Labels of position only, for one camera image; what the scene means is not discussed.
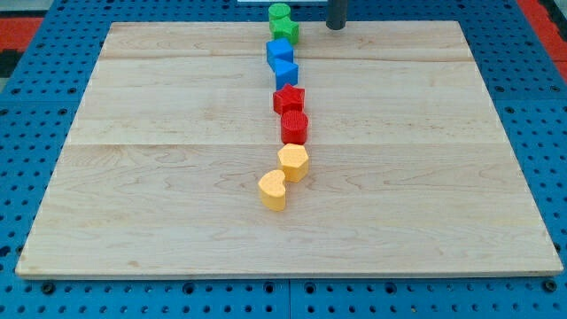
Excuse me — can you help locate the red star block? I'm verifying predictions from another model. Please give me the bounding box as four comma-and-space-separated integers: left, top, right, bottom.
273, 83, 305, 115

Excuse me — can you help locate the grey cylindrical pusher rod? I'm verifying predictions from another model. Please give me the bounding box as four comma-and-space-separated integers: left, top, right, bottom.
326, 0, 348, 30

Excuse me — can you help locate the green star block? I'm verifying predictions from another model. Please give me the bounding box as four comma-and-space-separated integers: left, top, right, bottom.
269, 17, 299, 45

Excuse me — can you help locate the green cylinder block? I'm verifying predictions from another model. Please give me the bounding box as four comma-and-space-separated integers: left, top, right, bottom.
268, 3, 291, 22

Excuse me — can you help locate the red cylinder block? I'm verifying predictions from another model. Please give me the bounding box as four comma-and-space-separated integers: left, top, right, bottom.
280, 110, 309, 144

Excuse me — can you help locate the light wooden board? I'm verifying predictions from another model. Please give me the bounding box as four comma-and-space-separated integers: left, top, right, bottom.
16, 20, 563, 280

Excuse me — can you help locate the yellow hexagon block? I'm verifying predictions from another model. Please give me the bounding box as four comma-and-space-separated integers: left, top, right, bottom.
277, 144, 309, 183

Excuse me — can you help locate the blue cube block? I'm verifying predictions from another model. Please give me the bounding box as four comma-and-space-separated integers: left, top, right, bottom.
266, 38, 294, 71

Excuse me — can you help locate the blue triangle block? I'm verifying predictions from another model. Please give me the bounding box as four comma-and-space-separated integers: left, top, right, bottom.
274, 58, 299, 90

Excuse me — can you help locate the yellow heart block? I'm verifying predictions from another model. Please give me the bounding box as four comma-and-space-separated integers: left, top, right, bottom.
258, 169, 286, 211

